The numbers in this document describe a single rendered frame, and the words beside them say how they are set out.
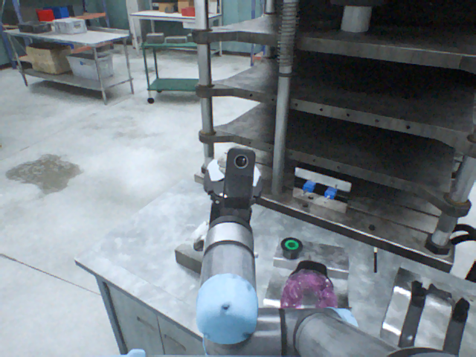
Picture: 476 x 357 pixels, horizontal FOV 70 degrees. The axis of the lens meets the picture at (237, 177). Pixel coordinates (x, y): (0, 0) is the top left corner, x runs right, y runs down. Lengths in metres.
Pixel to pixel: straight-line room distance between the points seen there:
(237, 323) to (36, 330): 2.08
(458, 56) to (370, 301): 0.88
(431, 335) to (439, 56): 0.90
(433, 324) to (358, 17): 1.21
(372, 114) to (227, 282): 1.15
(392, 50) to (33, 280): 2.47
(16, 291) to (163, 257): 1.47
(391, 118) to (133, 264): 1.15
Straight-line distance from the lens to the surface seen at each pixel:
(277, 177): 1.70
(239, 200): 0.53
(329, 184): 1.65
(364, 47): 1.45
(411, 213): 1.83
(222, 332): 0.44
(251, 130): 1.83
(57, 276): 2.69
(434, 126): 1.45
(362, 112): 1.48
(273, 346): 0.52
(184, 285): 1.32
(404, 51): 1.43
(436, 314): 1.23
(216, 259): 0.46
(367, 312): 1.31
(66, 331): 2.37
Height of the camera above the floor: 1.80
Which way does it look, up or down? 33 degrees down
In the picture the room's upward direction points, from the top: straight up
